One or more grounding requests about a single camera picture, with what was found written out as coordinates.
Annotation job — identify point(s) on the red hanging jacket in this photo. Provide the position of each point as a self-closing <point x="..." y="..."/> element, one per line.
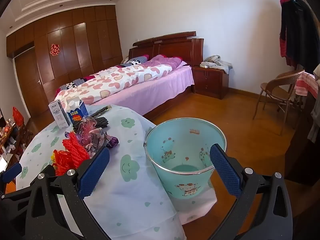
<point x="282" y="47"/>

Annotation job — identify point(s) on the pale pink blanket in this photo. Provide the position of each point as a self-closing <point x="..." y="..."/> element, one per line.
<point x="317" y="71"/>

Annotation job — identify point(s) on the red mesh net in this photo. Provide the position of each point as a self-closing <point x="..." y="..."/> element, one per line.
<point x="72" y="150"/>

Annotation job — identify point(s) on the wooden wardrobe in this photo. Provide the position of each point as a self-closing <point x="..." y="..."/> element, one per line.
<point x="75" y="50"/>

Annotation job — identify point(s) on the pink bed sheet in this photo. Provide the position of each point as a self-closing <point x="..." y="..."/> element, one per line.
<point x="155" y="90"/>

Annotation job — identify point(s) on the blue milk carton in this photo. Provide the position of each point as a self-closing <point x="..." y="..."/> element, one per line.
<point x="77" y="115"/>

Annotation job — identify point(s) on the wicker chair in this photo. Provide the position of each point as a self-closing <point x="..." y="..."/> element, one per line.
<point x="275" y="85"/>

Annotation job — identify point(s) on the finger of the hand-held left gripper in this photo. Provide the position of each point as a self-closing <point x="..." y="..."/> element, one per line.
<point x="10" y="173"/>
<point x="49" y="171"/>

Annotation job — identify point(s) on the low wooden cabinet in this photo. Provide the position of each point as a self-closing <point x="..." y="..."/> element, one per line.
<point x="23" y="136"/>

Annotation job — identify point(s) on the dark snack packet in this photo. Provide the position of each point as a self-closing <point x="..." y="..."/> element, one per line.
<point x="102" y="110"/>

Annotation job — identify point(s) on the grey hanging garment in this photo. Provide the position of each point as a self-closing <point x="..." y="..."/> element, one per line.
<point x="315" y="125"/>

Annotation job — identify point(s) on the wooden door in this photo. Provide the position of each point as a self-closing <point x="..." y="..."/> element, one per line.
<point x="27" y="80"/>

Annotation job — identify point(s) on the white grey carton box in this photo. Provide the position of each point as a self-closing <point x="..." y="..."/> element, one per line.
<point x="58" y="116"/>

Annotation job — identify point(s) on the yellow wrapper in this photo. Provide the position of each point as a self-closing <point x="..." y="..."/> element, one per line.
<point x="53" y="156"/>

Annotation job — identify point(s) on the dark wooden cabinet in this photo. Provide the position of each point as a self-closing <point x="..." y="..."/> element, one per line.
<point x="302" y="155"/>

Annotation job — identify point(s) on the purple plastic wrapper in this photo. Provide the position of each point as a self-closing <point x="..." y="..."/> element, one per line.
<point x="112" y="142"/>

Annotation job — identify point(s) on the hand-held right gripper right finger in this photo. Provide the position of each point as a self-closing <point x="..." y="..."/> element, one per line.
<point x="225" y="172"/>

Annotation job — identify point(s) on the red paper decoration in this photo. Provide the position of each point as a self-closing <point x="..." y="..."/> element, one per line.
<point x="55" y="50"/>

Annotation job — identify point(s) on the wooden nightstand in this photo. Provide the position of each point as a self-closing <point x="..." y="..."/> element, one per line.
<point x="207" y="82"/>

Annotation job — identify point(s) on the small cluttered items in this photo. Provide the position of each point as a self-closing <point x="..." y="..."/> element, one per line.
<point x="8" y="132"/>

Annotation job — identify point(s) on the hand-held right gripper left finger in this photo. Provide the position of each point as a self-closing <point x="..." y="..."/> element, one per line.
<point x="96" y="172"/>

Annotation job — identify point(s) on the teal cartoon print bucket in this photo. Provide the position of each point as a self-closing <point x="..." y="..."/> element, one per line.
<point x="175" y="182"/>

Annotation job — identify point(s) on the purple quilt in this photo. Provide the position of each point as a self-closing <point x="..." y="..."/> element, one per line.
<point x="162" y="61"/>

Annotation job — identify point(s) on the black hanging coat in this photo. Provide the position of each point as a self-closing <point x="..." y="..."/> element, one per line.
<point x="297" y="30"/>

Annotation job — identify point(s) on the pile of pale clothes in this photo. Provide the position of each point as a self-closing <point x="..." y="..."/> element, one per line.
<point x="215" y="63"/>

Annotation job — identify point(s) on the heart print quilt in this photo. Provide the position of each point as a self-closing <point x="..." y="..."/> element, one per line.
<point x="120" y="77"/>

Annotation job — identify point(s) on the red bag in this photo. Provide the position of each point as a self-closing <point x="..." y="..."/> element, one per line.
<point x="18" y="116"/>

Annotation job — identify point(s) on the red striped towel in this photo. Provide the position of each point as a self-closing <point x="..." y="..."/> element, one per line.
<point x="303" y="83"/>

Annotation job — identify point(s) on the bed with heart quilt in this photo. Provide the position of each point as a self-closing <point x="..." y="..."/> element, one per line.
<point x="172" y="47"/>

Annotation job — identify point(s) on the pink plastic wrapper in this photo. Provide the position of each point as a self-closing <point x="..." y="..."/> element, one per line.
<point x="87" y="128"/>

